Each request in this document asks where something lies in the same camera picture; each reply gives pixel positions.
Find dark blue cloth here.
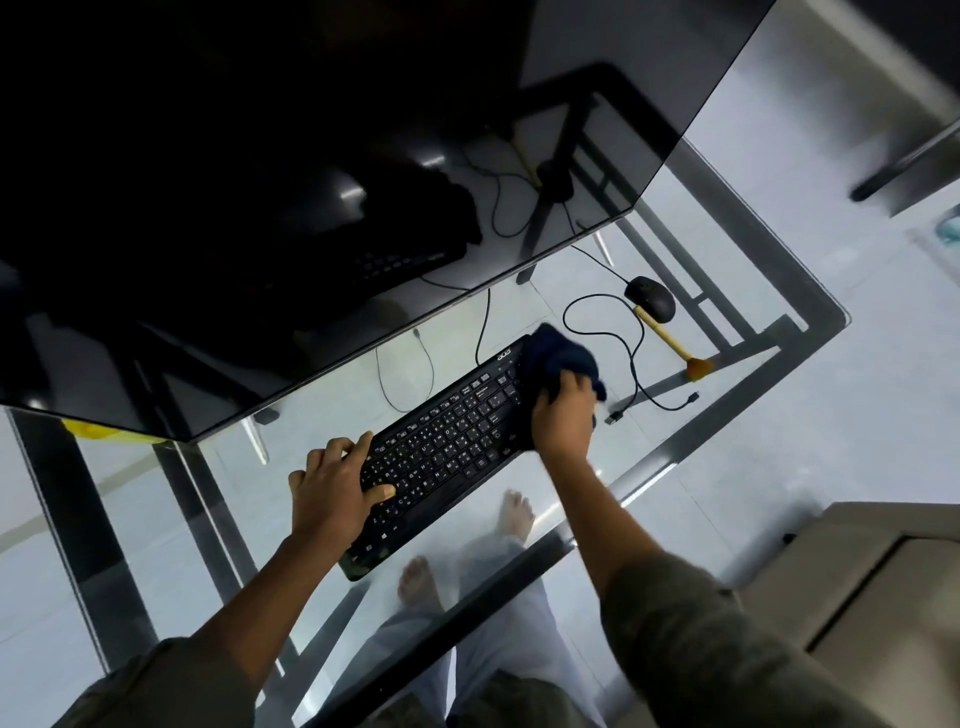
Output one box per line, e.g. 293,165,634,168
521,322,609,410

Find person's left hand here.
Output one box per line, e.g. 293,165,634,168
288,431,397,556

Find thin black loose cable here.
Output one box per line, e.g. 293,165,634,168
374,327,436,415

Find person's legs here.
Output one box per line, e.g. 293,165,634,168
322,491,609,728

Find black computer mouse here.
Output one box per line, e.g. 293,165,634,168
624,275,678,325

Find person's right forearm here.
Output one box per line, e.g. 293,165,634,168
539,449,661,601

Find yellow plastic cup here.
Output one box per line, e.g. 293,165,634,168
61,419,170,448

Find dark furniture panel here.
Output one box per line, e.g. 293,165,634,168
806,0,960,219

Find beige upholstered chair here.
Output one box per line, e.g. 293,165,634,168
738,500,960,728

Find black monitor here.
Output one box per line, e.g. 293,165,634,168
0,0,778,444

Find glass desk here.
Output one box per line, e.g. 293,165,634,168
0,138,853,728

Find black keyboard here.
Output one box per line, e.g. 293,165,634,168
337,335,538,583

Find yellow handled brush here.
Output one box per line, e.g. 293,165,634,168
633,305,715,382

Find black keyboard cable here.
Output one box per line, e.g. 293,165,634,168
473,288,703,427

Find black mouse cable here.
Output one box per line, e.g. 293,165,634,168
569,243,631,286

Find person's right hand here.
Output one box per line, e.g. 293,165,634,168
530,368,600,466

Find black furniture foot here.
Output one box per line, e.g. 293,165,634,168
849,119,960,204

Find person's left forearm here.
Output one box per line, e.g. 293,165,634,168
191,524,354,691

